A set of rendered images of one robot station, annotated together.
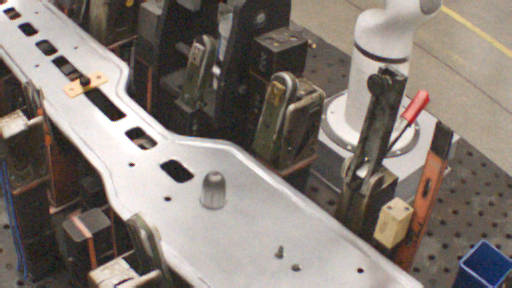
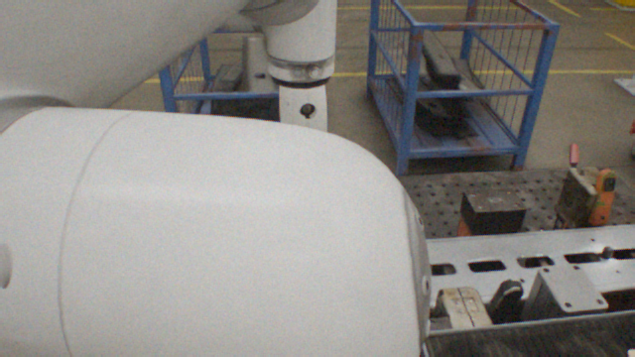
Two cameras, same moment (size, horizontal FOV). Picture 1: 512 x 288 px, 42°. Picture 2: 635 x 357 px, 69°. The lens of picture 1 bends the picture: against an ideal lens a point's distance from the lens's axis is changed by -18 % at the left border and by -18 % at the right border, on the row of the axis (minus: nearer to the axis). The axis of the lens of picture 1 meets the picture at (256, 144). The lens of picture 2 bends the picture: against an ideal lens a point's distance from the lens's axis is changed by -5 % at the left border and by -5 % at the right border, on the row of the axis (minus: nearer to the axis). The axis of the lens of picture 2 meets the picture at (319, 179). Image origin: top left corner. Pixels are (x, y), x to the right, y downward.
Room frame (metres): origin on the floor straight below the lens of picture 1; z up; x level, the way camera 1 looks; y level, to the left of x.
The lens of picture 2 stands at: (1.39, -0.23, 1.67)
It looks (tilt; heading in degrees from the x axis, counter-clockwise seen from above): 34 degrees down; 132
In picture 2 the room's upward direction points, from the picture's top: straight up
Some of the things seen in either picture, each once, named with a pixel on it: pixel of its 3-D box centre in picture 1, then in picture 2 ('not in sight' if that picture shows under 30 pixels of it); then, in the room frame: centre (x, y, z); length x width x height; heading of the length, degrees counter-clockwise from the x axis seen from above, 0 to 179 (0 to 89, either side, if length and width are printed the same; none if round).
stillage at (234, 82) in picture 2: not in sight; (245, 68); (-0.97, 1.70, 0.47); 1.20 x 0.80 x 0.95; 134
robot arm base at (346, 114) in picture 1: (377, 86); not in sight; (1.27, -0.22, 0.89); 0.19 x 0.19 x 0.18
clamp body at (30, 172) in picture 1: (29, 200); not in sight; (0.83, 0.37, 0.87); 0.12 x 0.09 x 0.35; 137
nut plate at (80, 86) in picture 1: (85, 81); not in sight; (1.00, 0.29, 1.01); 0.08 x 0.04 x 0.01; 137
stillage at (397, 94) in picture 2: not in sight; (443, 66); (-0.02, 2.59, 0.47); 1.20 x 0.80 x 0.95; 137
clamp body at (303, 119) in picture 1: (283, 190); not in sight; (0.94, -0.05, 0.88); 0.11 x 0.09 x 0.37; 137
